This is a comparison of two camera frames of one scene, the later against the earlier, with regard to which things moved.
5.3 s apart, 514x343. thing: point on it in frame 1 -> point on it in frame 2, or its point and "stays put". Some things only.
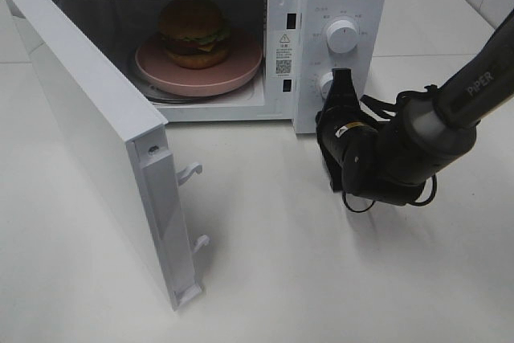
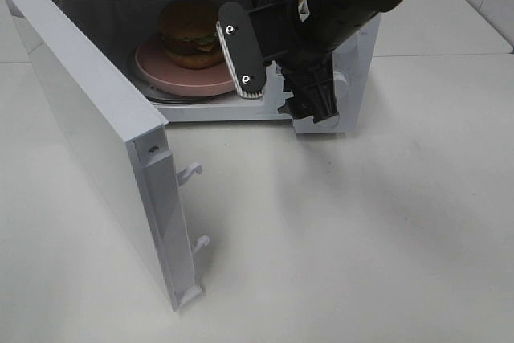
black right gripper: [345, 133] -> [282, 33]
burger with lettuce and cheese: [193, 34] stays put
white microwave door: [120, 137] stays put
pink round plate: [158, 71] stays put
